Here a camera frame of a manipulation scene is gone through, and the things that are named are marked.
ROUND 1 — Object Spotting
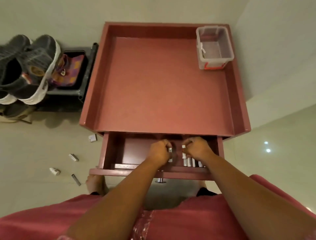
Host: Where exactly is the person's left hand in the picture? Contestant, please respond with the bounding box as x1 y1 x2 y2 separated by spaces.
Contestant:
146 139 173 166

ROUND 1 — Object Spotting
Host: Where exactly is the person's right hand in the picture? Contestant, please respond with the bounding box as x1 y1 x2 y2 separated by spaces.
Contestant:
182 136 216 163

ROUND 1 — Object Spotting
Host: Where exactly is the red tray table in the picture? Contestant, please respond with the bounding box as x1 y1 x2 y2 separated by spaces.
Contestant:
79 21 251 141

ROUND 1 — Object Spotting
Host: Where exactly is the clear plastic box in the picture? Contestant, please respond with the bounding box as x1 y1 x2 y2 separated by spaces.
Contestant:
196 25 235 71

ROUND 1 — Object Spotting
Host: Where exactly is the black shoe rack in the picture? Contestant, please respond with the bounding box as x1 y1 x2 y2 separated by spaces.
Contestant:
0 42 99 112

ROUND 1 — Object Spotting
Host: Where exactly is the purple orange checked cloth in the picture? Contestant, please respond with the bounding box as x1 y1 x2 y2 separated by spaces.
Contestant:
48 54 86 87

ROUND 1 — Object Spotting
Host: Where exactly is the dark grey sneaker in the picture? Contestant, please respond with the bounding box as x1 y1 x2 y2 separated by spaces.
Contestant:
0 34 33 105
10 34 62 105

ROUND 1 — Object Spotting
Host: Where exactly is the person's left forearm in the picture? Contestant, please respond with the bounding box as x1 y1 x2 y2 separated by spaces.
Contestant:
65 158 161 240

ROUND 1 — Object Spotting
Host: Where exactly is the person's right forearm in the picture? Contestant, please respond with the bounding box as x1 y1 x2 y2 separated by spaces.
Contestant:
210 153 316 240

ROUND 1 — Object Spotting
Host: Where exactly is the person's left foot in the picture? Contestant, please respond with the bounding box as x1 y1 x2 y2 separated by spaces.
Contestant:
86 174 109 196

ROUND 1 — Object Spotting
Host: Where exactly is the black plastic tray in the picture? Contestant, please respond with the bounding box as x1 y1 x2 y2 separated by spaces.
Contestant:
47 50 89 91

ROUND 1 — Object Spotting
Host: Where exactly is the pink embroidered tunic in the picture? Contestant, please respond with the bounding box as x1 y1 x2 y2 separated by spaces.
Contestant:
0 174 316 240

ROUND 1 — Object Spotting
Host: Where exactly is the olive brown sandal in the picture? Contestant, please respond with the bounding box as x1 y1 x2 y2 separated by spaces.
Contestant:
2 103 36 122

